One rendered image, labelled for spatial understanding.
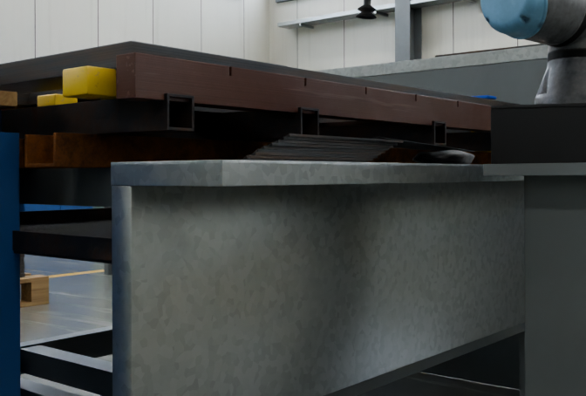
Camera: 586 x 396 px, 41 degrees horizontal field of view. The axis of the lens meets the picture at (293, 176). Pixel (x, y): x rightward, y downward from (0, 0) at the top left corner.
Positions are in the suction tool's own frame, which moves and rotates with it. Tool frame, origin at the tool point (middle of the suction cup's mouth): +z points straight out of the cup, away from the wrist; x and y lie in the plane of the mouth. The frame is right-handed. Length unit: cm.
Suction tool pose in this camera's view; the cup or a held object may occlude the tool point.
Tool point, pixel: (365, 17)
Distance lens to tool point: 167.3
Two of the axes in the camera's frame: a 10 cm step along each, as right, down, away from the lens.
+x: 7.8, 0.6, -6.2
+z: -0.8, 10.0, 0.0
